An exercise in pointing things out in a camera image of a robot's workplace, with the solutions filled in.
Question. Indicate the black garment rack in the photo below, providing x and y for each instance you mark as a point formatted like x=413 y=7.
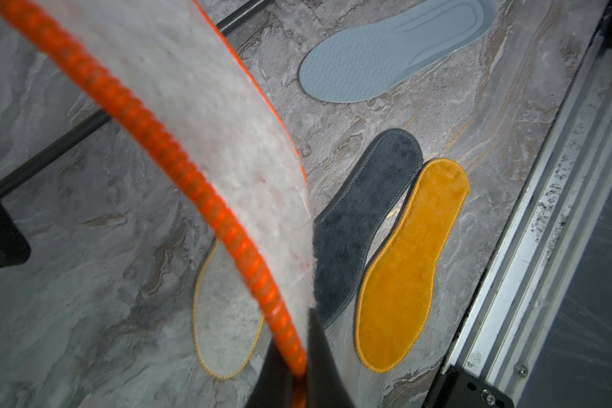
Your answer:
x=98 y=119

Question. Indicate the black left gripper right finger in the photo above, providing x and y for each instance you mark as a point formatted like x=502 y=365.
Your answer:
x=324 y=386

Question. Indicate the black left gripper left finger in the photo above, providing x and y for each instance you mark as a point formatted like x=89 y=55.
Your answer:
x=275 y=383

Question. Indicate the dark grey shoe insole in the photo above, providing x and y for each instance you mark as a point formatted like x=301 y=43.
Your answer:
x=346 y=228

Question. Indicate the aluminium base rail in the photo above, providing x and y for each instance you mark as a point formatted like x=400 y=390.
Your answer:
x=539 y=330

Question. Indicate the orange shoe insole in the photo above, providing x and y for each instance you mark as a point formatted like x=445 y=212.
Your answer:
x=226 y=320
x=397 y=292

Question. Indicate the white shoe insole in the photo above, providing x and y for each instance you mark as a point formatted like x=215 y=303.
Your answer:
x=365 y=62

